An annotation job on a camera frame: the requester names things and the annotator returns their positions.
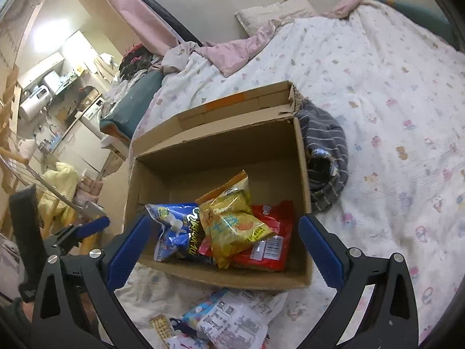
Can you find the teal bed bolster left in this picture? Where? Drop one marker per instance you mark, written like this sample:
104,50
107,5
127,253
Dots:
124,117

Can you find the dark striped garment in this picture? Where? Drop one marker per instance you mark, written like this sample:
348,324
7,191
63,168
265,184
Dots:
326,154

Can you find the teal bed bolster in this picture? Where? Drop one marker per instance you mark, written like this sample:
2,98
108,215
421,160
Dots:
124,117
432,29

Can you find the wafer biscuit pack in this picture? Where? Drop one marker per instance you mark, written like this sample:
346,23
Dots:
164,329

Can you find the silver white snack bag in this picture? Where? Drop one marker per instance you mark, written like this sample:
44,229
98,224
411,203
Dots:
233,318

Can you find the grey pillow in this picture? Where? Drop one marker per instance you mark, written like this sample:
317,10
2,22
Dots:
252,19

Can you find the yellow chip bag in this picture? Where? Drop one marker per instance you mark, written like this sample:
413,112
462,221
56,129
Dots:
228,221

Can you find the yellow bedding bundle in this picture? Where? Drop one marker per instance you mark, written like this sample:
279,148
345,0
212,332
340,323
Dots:
64,179

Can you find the teal bed bolster right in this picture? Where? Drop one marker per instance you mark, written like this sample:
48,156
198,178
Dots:
432,29

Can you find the person's left hand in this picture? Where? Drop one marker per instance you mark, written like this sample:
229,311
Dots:
26,311

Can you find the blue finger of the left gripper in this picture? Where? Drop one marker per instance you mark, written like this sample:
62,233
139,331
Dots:
92,225

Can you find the blue snack bag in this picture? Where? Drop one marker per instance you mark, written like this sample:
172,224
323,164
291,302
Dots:
181,233

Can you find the white patterned duvet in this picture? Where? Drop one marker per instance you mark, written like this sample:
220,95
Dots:
397,91

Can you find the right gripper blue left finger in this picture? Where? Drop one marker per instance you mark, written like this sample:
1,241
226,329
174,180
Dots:
59,318

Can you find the white washing machine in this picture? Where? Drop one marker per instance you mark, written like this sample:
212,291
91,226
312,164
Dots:
90,118

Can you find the pink blanket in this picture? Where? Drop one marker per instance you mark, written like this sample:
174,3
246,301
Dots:
239,45

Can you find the red snack bag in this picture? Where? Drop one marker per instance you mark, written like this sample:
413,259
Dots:
269,254

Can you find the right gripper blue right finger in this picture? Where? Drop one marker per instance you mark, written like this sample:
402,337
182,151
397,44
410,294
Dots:
391,317

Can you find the pile of clothes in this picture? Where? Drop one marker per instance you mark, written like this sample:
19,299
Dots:
139,58

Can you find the pink curtain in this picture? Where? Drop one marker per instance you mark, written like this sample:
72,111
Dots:
153,31

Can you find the white water heater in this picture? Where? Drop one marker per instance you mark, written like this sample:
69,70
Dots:
32,105

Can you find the white kitchen cabinet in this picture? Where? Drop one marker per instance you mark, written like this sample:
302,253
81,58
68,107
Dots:
81,148

